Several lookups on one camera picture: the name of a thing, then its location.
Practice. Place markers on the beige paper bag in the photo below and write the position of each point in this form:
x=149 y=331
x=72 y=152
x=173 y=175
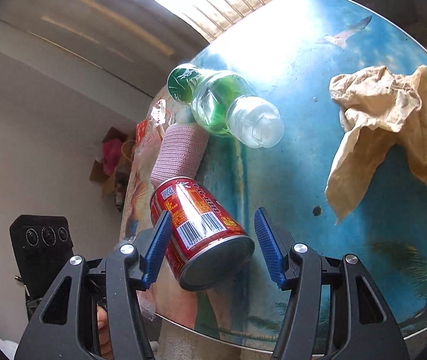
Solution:
x=378 y=109

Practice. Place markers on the red printed clear plastic bag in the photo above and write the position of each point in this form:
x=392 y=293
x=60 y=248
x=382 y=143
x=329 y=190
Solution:
x=149 y=135

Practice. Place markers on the red drink can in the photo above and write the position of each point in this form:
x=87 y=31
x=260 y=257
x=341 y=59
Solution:
x=207 y=245

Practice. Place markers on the green label plastic bottle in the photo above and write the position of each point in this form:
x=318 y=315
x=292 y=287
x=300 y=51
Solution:
x=224 y=103

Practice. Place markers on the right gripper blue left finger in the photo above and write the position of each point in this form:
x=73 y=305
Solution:
x=157 y=249

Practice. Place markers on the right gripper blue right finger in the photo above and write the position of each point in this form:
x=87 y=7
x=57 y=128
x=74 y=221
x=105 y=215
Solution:
x=273 y=250

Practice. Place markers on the cardboard box with pink items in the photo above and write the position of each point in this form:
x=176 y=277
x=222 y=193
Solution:
x=111 y=168

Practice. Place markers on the person's left hand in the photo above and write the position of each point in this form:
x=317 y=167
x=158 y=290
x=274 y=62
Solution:
x=103 y=334

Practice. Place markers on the pink knitted roll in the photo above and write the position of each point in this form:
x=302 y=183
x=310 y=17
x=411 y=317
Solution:
x=181 y=153

